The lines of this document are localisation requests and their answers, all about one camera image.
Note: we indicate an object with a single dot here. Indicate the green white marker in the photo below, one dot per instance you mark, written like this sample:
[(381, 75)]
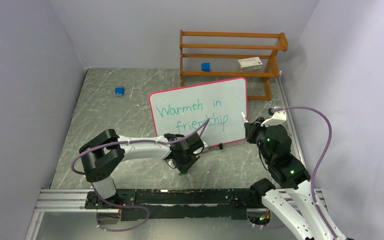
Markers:
[(244, 117)]

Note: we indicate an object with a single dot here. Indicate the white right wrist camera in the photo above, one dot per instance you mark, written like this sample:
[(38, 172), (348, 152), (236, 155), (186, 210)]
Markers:
[(277, 116)]

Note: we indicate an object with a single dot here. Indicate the white red box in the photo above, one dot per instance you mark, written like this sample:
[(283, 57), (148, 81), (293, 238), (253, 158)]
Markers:
[(251, 63)]

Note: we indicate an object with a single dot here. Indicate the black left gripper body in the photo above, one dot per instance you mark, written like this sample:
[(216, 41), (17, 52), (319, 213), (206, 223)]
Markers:
[(184, 163)]

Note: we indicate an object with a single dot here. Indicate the orange wooden rack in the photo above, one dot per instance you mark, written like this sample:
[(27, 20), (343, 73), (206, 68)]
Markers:
[(223, 50)]

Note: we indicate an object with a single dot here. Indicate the pink-framed whiteboard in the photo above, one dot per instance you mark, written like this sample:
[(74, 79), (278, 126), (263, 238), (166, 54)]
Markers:
[(182, 110)]

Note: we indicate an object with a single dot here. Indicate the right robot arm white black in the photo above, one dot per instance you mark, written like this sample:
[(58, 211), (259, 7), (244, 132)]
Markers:
[(308, 220)]

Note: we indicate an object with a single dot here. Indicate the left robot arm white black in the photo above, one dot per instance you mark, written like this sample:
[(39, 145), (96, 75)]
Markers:
[(101, 155)]

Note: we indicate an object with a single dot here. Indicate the blue eraser block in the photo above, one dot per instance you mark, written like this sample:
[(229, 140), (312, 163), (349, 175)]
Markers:
[(119, 91)]

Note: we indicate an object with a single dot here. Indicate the blue object on rack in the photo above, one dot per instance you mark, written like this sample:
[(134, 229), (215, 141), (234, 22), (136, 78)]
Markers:
[(205, 67)]

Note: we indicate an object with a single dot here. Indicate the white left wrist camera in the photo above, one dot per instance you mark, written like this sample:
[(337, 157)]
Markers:
[(203, 148)]

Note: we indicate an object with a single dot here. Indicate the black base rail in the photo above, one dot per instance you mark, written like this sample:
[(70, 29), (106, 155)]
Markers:
[(136, 204)]

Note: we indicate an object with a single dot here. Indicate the aluminium frame rail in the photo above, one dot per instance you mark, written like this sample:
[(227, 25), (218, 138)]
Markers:
[(55, 201)]

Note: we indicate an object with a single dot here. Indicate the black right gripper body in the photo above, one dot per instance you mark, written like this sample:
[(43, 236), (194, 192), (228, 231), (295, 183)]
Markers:
[(257, 133)]

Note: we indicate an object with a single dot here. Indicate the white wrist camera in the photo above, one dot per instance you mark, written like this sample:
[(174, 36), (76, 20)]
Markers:
[(203, 148), (277, 116)]

